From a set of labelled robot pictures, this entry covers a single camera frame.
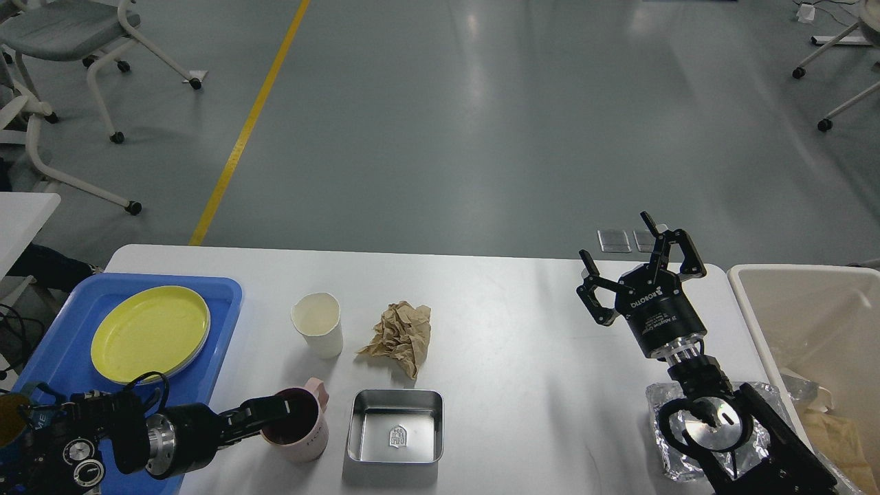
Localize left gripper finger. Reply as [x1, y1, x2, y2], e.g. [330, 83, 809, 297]
[220, 412, 283, 449]
[218, 397, 296, 427]

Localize white side table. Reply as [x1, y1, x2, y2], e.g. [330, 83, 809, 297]
[1, 192, 61, 278]

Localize dark blue mug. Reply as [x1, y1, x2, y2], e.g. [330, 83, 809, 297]
[1, 393, 32, 449]

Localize floor socket plate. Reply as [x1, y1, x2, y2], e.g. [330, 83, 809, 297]
[632, 229, 657, 253]
[597, 229, 632, 254]

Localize floor socket plate right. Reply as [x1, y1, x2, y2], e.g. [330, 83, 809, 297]
[632, 229, 657, 253]

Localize yellow plate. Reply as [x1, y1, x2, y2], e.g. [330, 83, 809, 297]
[90, 285, 211, 384]

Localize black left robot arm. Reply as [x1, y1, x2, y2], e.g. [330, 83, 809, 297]
[2, 371, 305, 494]

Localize white paper cup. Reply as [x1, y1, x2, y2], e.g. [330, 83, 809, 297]
[290, 292, 344, 358]

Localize beige waste bin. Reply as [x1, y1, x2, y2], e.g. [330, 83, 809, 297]
[728, 264, 879, 481]

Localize grey office chair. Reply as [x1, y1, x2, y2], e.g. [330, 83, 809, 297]
[2, 1, 202, 144]

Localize crumpled brown paper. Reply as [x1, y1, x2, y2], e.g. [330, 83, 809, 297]
[356, 300, 432, 380]

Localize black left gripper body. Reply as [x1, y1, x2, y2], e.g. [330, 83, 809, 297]
[146, 402, 227, 479]

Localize pink mug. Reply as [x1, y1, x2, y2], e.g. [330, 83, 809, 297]
[261, 377, 329, 463]

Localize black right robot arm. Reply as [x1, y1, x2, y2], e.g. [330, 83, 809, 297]
[576, 211, 837, 494]

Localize crumpled aluminium foil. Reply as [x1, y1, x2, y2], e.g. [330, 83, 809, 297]
[645, 382, 792, 483]

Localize black cables at left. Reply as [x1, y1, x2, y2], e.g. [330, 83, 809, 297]
[0, 302, 32, 382]

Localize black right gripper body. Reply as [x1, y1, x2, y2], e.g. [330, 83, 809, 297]
[617, 264, 707, 360]

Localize floor socket plate left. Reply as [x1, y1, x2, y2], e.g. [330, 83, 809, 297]
[597, 229, 632, 254]

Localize metal rectangular tin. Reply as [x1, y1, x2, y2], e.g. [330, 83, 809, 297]
[346, 389, 444, 466]

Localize blue plastic tray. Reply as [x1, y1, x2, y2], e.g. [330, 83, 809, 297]
[0, 274, 243, 495]

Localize white chair base right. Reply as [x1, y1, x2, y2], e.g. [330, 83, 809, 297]
[791, 0, 880, 133]

